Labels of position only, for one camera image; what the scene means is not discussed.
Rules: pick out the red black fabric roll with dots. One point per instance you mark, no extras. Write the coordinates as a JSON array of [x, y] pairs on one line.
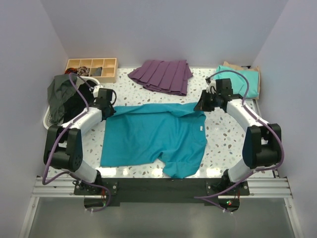
[[71, 70]]

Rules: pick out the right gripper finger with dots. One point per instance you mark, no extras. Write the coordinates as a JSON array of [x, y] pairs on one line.
[[199, 106], [208, 102]]

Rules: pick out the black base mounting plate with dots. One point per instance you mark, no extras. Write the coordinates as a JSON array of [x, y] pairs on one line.
[[154, 190]]

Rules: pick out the mint green folded shirt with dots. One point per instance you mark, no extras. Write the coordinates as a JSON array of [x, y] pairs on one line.
[[239, 84]]

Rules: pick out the black garment in basket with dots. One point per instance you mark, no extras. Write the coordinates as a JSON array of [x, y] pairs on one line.
[[75, 104]]

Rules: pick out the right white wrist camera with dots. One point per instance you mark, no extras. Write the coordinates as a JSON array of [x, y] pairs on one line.
[[211, 88]]

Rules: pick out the patterned brown fabric roll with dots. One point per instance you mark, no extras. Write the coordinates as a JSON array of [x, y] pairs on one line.
[[83, 71]]

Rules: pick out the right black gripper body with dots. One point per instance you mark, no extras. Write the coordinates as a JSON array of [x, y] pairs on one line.
[[218, 96]]

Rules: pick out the wooden compartment organizer box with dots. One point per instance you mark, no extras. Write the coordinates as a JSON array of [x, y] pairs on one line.
[[102, 69]]

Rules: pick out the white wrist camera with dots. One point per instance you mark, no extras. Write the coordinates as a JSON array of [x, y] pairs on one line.
[[96, 90], [211, 88]]

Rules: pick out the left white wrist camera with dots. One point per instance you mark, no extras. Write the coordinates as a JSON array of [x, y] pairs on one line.
[[96, 90]]

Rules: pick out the dark green garment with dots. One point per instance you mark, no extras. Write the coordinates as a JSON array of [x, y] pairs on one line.
[[59, 91]]

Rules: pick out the white laundry basket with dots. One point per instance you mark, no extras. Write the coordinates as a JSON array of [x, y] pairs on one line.
[[47, 117]]

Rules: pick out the dark grey fabric roll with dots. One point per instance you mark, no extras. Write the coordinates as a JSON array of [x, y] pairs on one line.
[[96, 72]]

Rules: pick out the aluminium frame rail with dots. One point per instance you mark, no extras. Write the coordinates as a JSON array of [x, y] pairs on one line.
[[258, 188]]

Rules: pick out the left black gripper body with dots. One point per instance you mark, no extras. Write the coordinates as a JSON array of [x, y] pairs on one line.
[[112, 111]]

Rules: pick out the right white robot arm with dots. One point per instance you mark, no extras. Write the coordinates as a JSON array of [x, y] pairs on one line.
[[262, 149]]

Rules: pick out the purple pleated skirt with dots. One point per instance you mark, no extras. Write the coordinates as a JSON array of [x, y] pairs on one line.
[[169, 77]]

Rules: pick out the teal t shirt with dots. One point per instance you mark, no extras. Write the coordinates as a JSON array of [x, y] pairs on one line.
[[172, 133]]

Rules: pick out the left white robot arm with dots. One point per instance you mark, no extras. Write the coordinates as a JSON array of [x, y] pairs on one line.
[[63, 153]]

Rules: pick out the tan folded cloth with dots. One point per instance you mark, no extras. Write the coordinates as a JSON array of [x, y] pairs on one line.
[[244, 68]]

